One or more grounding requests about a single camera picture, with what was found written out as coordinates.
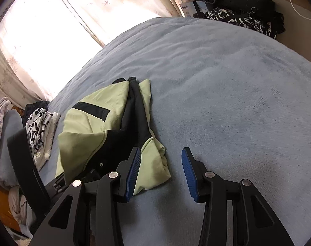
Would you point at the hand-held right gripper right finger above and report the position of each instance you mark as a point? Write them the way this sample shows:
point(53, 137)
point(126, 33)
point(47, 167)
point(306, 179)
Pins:
point(190, 176)

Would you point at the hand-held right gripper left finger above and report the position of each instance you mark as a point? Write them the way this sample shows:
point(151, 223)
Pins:
point(132, 174)

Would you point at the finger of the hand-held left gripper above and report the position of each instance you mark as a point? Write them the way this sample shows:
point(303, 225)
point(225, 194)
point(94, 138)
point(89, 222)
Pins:
point(58, 185)

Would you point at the green and black hooded jacket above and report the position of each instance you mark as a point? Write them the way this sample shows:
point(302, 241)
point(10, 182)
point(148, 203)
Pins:
point(94, 112)

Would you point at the black and white patterned clothes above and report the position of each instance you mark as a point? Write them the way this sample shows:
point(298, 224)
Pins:
point(49, 138)

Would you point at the black curved chair back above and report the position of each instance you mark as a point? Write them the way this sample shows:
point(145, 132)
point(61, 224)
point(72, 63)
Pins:
point(27, 164)

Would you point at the beige pillow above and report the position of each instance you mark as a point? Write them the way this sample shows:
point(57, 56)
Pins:
point(17, 205)

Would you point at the orange wooden headboard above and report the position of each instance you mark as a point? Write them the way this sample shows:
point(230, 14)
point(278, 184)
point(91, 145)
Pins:
point(1, 207)

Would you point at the blue-grey rolled quilt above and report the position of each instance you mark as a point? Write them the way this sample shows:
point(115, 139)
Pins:
point(10, 138)

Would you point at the black clothing pile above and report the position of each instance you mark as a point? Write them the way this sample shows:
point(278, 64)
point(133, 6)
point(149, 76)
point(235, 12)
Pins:
point(35, 107)

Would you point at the floral sheer curtain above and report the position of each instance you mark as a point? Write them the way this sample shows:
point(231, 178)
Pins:
point(114, 2)
point(14, 69)

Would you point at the black and white patterned cloth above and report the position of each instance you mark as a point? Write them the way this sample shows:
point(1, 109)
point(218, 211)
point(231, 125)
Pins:
point(247, 21)

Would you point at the white printed cardboard box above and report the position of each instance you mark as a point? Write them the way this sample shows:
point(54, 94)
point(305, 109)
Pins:
point(187, 9)

